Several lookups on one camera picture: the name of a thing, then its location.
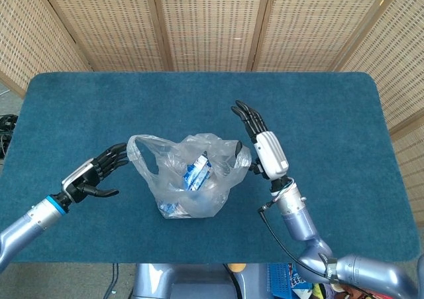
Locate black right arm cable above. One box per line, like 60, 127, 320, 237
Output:
258, 200, 335, 283

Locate black hanging floor cables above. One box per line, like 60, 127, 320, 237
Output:
105, 263, 120, 299

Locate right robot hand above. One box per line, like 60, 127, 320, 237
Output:
231, 100, 289, 181

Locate black floor equipment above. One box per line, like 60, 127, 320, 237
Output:
0, 113, 17, 137

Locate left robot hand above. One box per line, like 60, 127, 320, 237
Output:
61, 143, 130, 204

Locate black torso cable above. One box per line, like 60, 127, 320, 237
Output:
223, 263, 242, 299

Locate blue snack packet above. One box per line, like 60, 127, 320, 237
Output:
288, 263, 314, 292

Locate blue white drink carton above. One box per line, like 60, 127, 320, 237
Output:
160, 201, 186, 219
181, 152, 213, 192

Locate clear plastic shopping bag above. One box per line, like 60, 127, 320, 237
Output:
126, 132, 252, 220

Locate silver blue robot torso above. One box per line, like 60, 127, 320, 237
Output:
132, 263, 271, 299

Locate blue carpet table mat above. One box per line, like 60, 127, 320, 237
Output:
0, 72, 421, 265

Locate woven bamboo folding screen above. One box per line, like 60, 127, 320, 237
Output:
0, 0, 424, 227

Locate blue plastic basket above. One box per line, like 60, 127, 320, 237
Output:
267, 263, 295, 299

